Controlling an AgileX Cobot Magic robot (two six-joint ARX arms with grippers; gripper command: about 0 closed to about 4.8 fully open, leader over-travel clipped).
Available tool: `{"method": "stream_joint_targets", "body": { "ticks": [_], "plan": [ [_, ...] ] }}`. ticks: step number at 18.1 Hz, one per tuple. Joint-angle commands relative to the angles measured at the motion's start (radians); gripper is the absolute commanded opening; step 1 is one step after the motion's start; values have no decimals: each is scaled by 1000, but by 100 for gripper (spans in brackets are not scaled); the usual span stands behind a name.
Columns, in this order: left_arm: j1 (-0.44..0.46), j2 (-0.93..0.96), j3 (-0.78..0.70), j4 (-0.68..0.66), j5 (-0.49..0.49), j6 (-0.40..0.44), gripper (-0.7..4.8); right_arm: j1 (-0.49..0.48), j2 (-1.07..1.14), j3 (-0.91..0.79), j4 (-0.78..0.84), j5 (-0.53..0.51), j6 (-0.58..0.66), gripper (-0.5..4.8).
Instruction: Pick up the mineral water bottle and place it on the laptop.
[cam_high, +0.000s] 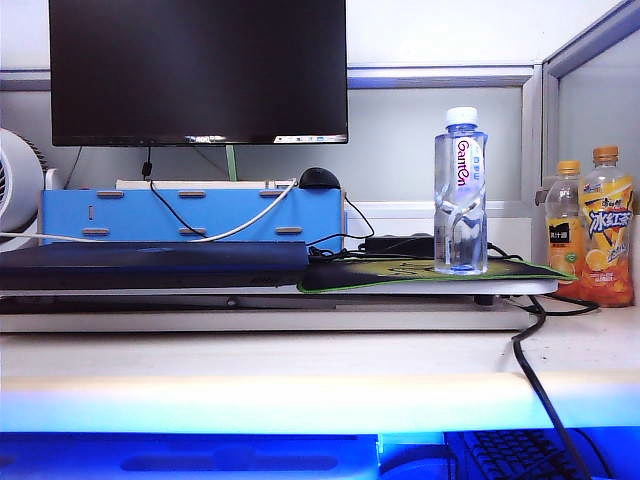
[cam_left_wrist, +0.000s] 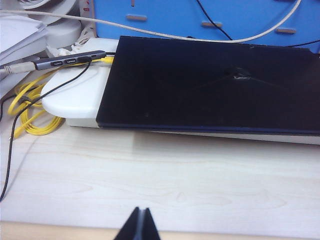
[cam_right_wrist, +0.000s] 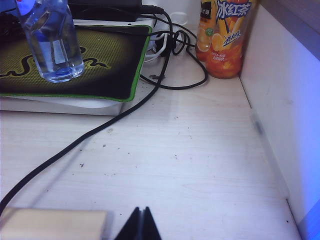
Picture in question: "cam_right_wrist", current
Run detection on white cable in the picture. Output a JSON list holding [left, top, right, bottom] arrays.
[[143, 31, 169, 63]]

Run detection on iced tea bottle orange label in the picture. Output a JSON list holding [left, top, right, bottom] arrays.
[[204, 0, 259, 80]]

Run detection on clear mineral water bottle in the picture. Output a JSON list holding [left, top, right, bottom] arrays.
[[14, 0, 85, 84]]

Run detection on thick black power cable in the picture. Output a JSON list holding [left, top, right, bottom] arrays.
[[0, 4, 209, 214]]

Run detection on black green-edged mouse pad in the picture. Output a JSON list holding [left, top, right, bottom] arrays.
[[0, 24, 153, 103]]

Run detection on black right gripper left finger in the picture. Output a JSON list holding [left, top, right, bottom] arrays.
[[114, 206, 142, 240]]

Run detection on small orange juice bottle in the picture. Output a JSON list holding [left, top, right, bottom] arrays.
[[194, 0, 221, 63]]

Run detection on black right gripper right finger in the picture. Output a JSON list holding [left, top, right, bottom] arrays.
[[142, 206, 162, 240]]

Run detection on black laptop power adapter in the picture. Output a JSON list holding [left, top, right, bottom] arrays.
[[67, 0, 144, 22]]

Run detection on white desk riser platform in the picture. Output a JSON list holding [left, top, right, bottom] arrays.
[[0, 18, 157, 117]]

